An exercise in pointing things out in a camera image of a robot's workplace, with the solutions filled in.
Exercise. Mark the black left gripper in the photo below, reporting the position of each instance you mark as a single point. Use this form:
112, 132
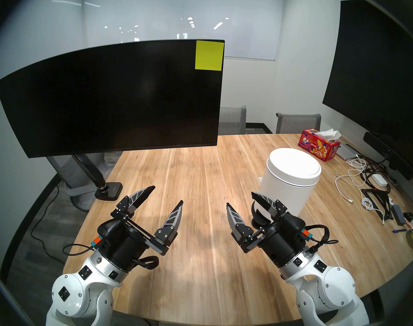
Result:
126, 249

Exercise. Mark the white pedal trash can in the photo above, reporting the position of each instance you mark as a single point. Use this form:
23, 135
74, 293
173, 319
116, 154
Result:
291, 179

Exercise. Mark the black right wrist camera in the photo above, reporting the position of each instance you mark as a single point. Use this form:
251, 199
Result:
296, 223

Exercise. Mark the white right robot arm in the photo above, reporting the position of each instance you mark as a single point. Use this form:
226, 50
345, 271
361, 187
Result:
328, 288

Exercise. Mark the white power adapter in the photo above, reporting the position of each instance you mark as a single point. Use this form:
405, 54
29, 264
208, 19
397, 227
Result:
379, 180

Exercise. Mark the grey rectangular adapter hub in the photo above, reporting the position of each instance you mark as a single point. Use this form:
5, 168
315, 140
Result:
399, 215

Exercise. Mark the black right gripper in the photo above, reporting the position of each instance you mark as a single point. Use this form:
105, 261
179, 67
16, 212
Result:
281, 247

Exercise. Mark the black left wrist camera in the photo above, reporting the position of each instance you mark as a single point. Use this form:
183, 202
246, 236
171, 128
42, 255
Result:
108, 228

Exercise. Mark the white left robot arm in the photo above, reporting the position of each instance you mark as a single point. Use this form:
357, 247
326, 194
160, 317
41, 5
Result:
74, 294

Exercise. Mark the black triangular laptop stand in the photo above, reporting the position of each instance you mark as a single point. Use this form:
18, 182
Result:
374, 192

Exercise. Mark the yellow sticky note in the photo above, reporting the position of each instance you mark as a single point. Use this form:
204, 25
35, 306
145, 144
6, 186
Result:
209, 55

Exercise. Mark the red patterned tissue box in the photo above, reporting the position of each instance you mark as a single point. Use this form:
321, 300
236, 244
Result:
316, 147

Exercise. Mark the large black wall television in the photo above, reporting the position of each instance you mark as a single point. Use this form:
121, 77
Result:
372, 74

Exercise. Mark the silver laptop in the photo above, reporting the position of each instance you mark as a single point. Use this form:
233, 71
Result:
345, 152

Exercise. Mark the black curved desktop monitor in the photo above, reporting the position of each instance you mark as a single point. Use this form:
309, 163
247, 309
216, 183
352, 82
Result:
108, 97

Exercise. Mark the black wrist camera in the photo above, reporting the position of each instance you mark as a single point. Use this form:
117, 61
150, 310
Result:
296, 223
108, 228

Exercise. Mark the plain wall whiteboard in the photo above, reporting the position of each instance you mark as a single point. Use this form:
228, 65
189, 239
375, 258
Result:
159, 16

